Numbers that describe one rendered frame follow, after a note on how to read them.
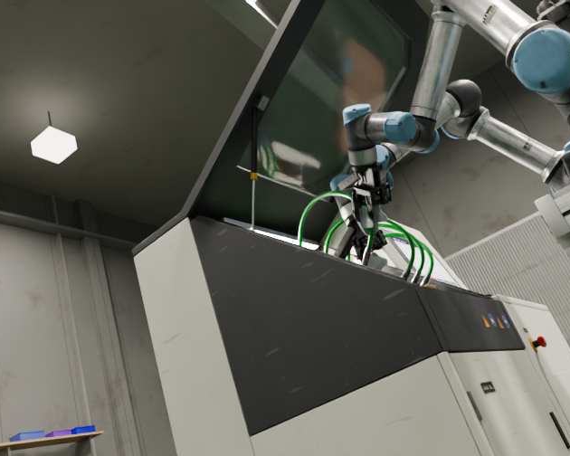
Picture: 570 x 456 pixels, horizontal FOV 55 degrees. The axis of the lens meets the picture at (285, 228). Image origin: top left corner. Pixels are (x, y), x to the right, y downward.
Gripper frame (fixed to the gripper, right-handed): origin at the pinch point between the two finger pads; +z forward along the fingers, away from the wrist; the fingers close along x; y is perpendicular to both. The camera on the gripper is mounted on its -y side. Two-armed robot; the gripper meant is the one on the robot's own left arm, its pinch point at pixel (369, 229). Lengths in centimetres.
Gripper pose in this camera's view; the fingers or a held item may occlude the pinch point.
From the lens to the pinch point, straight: 159.3
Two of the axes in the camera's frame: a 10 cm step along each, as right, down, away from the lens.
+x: 8.2, -3.4, 4.5
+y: 5.3, 2.0, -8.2
